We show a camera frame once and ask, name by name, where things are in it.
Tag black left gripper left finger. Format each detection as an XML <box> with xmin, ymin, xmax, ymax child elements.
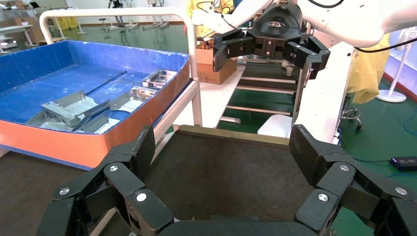
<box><xmin>35</xmin><ymin>125</ymin><xmax>175</xmax><ymax>236</ymax></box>

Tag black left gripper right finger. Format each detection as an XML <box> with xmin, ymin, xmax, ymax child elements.
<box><xmin>288</xmin><ymin>123</ymin><xmax>417</xmax><ymax>236</ymax></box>

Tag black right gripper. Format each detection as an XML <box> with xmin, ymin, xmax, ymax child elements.
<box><xmin>212</xmin><ymin>1</ymin><xmax>331</xmax><ymax>81</ymax></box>

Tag black container tray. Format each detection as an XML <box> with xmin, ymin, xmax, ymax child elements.
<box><xmin>143</xmin><ymin>124</ymin><xmax>317</xmax><ymax>225</ymax></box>

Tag brown cardboard box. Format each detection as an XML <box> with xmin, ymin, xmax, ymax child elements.
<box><xmin>195</xmin><ymin>39</ymin><xmax>238</xmax><ymax>86</ymax></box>

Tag black power adapter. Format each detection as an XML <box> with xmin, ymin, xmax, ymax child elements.
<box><xmin>390</xmin><ymin>157</ymin><xmax>417</xmax><ymax>172</ymax></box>

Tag chrome wheeled stool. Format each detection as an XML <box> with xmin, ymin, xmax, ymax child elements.
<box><xmin>340</xmin><ymin>96</ymin><xmax>364</xmax><ymax>131</ymax></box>

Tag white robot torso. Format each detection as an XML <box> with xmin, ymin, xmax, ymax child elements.
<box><xmin>291</xmin><ymin>41</ymin><xmax>356</xmax><ymax>144</ymax></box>

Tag white side table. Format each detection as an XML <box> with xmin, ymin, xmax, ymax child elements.
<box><xmin>173</xmin><ymin>65</ymin><xmax>245</xmax><ymax>129</ymax></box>

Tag yellow garment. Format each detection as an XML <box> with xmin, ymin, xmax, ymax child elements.
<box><xmin>185</xmin><ymin>0</ymin><xmax>236</xmax><ymax>37</ymax></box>

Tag large black table mat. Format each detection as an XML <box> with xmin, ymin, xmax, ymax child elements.
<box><xmin>0</xmin><ymin>148</ymin><xmax>108</xmax><ymax>236</ymax></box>

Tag white floor stand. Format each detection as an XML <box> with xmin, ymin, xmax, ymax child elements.
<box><xmin>376</xmin><ymin>28</ymin><xmax>417</xmax><ymax>104</ymax></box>

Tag blue corrugated plastic bin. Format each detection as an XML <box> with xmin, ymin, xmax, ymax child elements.
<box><xmin>0</xmin><ymin>39</ymin><xmax>191</xmax><ymax>171</ymax></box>

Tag white rack frame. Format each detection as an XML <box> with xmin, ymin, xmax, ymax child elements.
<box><xmin>226</xmin><ymin>55</ymin><xmax>307</xmax><ymax>117</ymax></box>

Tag stamped grey metal bracket plate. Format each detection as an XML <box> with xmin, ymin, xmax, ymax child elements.
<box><xmin>73</xmin><ymin>113</ymin><xmax>122</xmax><ymax>135</ymax></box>
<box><xmin>24</xmin><ymin>111</ymin><xmax>76</xmax><ymax>133</ymax></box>
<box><xmin>109</xmin><ymin>86</ymin><xmax>159</xmax><ymax>113</ymax></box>
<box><xmin>142</xmin><ymin>69</ymin><xmax>178</xmax><ymax>89</ymax></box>
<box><xmin>41</xmin><ymin>90</ymin><xmax>111</xmax><ymax>128</ymax></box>

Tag aluminium table frame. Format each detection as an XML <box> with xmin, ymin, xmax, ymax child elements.
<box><xmin>151</xmin><ymin>78</ymin><xmax>203</xmax><ymax>147</ymax></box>

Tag black camera cable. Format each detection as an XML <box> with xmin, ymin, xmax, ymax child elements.
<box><xmin>353</xmin><ymin>37</ymin><xmax>417</xmax><ymax>54</ymax></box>

